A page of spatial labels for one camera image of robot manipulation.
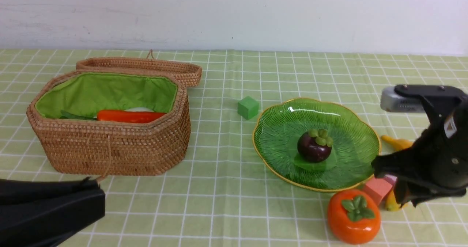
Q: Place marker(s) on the woven wicker basket green lining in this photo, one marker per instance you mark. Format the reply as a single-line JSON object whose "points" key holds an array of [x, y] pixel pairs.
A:
{"points": [[111, 148]]}

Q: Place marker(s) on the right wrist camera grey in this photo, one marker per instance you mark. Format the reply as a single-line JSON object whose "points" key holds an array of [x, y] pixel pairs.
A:
{"points": [[435, 100]]}

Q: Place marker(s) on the orange persimmon with green leaf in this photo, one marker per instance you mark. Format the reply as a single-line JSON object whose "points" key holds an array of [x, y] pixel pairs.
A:
{"points": [[353, 217]]}

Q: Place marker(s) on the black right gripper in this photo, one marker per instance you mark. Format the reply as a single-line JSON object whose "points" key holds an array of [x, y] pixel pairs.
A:
{"points": [[442, 152]]}

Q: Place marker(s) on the green leaf-shaped glass plate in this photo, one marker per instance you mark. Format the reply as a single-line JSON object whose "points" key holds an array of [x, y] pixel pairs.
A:
{"points": [[355, 144]]}

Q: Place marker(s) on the woven wicker basket lid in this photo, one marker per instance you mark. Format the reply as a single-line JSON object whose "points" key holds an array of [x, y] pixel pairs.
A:
{"points": [[187, 74]]}

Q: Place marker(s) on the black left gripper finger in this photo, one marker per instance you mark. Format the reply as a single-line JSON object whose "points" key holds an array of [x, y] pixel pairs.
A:
{"points": [[49, 222], [19, 192]]}

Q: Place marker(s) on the dark purple mangosteen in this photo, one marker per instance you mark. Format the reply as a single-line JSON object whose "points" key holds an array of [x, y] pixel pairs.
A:
{"points": [[315, 145]]}

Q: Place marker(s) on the pink wooden cube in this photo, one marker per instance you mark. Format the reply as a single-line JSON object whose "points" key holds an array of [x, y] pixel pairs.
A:
{"points": [[377, 189]]}

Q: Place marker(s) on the white radish with green leaves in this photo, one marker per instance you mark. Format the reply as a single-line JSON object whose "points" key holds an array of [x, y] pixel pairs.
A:
{"points": [[139, 109]]}

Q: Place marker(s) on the green wooden cube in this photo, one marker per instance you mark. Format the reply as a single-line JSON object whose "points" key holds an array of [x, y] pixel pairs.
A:
{"points": [[248, 107]]}

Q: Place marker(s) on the orange carrot with green leaves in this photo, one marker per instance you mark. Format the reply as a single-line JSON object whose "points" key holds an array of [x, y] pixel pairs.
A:
{"points": [[135, 117]]}

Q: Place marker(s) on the yellow banana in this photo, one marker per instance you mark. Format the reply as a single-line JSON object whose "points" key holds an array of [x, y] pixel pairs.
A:
{"points": [[398, 144]]}

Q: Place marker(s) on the green checked tablecloth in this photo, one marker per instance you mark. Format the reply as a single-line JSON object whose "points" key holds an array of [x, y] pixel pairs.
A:
{"points": [[222, 195]]}

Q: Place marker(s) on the lilac wooden cube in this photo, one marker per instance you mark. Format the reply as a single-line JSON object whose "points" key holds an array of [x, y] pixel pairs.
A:
{"points": [[390, 179]]}

